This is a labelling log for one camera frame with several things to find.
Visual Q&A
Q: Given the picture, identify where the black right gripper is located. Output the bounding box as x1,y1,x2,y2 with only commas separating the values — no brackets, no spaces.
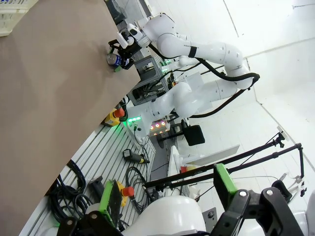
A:
108,39,142,73

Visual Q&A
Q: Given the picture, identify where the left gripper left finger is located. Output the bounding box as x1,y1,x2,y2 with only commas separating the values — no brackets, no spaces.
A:
56,178,124,236

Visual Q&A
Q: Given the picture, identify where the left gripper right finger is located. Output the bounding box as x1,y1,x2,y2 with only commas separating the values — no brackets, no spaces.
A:
209,162,306,236

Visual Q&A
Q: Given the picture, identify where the blue silver drink can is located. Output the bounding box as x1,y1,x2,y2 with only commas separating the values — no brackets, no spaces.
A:
106,53,123,66

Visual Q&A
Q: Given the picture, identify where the yellow emergency stop button box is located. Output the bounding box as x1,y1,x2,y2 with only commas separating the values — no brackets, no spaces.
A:
115,180,135,207
104,108,126,128

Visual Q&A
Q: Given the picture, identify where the white panel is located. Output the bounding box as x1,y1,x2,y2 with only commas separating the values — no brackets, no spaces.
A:
168,144,241,173

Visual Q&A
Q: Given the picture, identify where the grey equipment rack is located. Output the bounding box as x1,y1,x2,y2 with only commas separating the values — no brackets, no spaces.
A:
130,56,173,102

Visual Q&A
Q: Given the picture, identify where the black handheld scanner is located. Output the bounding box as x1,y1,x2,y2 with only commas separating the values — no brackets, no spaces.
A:
122,148,151,165

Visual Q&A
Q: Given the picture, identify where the black office chair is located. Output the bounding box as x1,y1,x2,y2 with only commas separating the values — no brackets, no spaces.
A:
169,119,206,146

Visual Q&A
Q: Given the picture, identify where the aluminium profile robot platform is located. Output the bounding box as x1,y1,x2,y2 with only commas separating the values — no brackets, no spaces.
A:
19,98,160,236

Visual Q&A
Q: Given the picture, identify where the white box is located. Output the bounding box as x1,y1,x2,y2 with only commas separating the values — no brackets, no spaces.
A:
183,72,205,87

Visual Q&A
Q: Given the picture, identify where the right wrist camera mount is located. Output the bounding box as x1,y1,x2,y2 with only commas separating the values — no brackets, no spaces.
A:
116,23,139,49

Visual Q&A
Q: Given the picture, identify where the black coiled cable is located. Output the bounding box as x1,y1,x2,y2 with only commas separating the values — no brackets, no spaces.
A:
125,166,158,213

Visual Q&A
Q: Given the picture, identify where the black camera stand pole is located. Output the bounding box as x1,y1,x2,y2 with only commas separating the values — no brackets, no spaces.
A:
169,143,308,197
144,126,287,189

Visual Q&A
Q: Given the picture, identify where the black cable bundle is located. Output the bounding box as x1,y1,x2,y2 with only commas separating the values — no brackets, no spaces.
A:
48,159,95,223

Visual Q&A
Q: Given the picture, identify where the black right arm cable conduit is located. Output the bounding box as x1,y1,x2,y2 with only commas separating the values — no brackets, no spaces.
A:
147,44,261,119

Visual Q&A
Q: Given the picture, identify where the cream basket with brown handles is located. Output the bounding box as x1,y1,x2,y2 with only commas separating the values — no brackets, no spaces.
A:
0,0,40,37

